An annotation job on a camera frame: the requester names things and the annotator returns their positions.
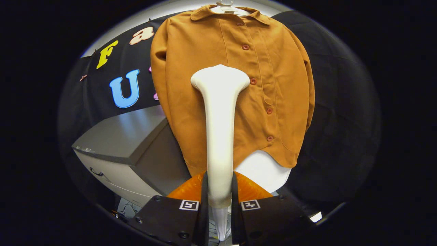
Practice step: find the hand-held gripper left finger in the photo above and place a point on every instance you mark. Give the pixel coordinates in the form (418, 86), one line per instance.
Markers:
(170, 218)

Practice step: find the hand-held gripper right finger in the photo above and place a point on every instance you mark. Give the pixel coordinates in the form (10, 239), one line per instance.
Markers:
(269, 218)

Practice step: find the orange button shirt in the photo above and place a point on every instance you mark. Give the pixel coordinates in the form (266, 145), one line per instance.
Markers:
(184, 85)

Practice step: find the white paper sheet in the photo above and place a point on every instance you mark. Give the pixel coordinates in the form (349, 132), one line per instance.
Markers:
(315, 217)

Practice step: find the white mannequin torso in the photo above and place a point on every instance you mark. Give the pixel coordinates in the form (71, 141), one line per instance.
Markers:
(263, 171)

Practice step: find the grey drawer cabinet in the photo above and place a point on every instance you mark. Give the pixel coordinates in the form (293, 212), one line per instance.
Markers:
(119, 136)

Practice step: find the black backdrop cloth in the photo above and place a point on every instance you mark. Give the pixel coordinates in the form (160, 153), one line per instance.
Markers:
(341, 119)
(71, 106)
(102, 89)

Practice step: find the small metal clip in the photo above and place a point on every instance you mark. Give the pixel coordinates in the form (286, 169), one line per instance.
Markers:
(83, 77)

